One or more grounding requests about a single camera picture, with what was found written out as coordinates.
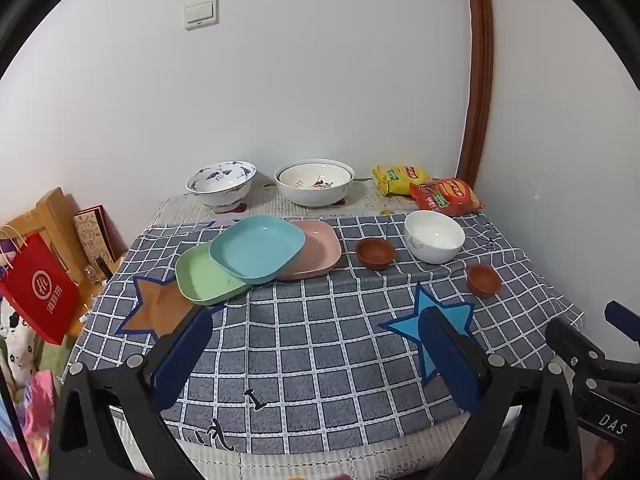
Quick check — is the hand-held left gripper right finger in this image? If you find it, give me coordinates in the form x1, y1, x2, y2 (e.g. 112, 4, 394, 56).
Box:
418, 305, 585, 480

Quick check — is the blue plate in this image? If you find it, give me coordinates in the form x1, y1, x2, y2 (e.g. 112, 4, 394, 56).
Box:
209, 215, 306, 285

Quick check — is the small brown bowl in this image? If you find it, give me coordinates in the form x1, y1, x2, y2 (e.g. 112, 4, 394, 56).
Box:
355, 238, 397, 271
466, 264, 503, 299

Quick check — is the red chip bag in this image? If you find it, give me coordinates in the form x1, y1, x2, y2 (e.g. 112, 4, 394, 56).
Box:
410, 177, 485, 217

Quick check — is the plain white bowl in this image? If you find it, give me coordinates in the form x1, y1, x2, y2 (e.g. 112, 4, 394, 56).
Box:
404, 210, 466, 265

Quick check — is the brown wooden door frame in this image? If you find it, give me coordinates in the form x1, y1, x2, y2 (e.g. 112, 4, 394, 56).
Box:
456, 0, 496, 186

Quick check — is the red paper bag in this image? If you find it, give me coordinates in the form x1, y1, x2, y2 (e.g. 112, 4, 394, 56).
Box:
0, 225, 81, 346

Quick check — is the blue patterned white bowl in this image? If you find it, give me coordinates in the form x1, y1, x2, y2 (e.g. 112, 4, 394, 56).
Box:
186, 161, 258, 213

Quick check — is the colourful cloth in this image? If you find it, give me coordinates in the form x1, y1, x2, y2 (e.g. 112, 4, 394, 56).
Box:
15, 370, 67, 480

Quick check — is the white black-spotted cloth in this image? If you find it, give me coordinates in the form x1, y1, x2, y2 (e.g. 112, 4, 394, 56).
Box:
0, 300, 42, 387

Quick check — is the white lace tablecloth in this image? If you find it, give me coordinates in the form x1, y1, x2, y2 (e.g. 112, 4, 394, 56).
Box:
112, 179, 483, 480

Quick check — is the brown patterned box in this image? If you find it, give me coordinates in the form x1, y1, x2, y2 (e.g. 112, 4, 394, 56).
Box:
73, 203, 121, 281

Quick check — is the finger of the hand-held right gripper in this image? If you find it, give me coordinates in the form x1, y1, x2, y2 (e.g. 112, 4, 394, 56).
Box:
604, 301, 640, 349
544, 317, 609, 367

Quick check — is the white light switch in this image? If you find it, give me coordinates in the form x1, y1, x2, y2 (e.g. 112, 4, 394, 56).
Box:
184, 0, 220, 31

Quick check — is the pink plate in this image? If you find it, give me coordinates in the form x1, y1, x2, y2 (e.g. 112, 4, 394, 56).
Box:
275, 219, 343, 282

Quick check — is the white bowl with orange print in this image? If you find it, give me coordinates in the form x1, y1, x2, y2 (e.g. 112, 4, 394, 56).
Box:
278, 162, 351, 192

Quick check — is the green plate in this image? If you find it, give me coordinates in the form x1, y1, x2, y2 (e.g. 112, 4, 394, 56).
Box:
175, 241, 251, 306

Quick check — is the grey checkered tablecloth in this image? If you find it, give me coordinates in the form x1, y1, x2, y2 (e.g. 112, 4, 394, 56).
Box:
65, 212, 585, 456

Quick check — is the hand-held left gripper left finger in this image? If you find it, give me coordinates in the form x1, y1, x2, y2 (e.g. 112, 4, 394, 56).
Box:
49, 305, 215, 480

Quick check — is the wooden chair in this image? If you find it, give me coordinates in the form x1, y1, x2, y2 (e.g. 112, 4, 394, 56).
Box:
0, 187, 123, 337

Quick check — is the yellow chip bag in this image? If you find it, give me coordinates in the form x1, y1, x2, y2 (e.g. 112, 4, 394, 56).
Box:
371, 164, 433, 197

